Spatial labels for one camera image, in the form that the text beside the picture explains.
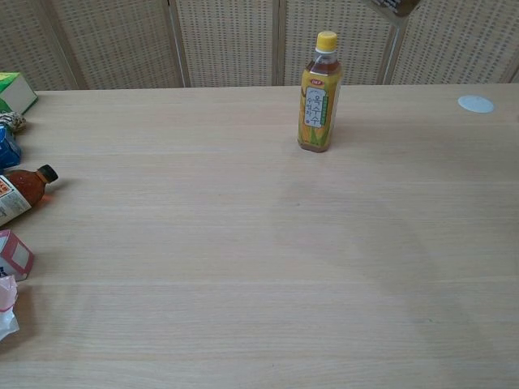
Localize green tissue box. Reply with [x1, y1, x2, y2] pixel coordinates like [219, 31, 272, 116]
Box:
[0, 71, 39, 115]

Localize pink toothpaste box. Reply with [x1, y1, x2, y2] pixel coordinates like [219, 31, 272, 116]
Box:
[0, 228, 36, 283]

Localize blue cookie box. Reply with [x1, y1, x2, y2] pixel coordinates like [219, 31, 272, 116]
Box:
[0, 122, 24, 171]

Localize woven bamboo folding screen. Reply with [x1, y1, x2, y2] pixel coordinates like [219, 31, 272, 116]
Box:
[0, 0, 519, 92]

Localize clear plastic pastry box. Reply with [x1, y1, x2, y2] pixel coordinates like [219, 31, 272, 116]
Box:
[370, 0, 422, 18]

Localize yellow cap corn tea bottle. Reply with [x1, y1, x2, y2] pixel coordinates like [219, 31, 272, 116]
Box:
[296, 31, 344, 155]

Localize white round table grommet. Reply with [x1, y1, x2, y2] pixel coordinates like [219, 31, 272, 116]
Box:
[457, 94, 495, 113]

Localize coiled beige rope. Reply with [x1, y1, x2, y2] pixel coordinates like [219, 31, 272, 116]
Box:
[0, 112, 28, 134]

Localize pink wet wipes pack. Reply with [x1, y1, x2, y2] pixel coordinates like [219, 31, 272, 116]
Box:
[0, 274, 21, 344]

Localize black cap red tea bottle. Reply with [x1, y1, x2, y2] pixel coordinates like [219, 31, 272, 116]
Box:
[0, 163, 60, 229]

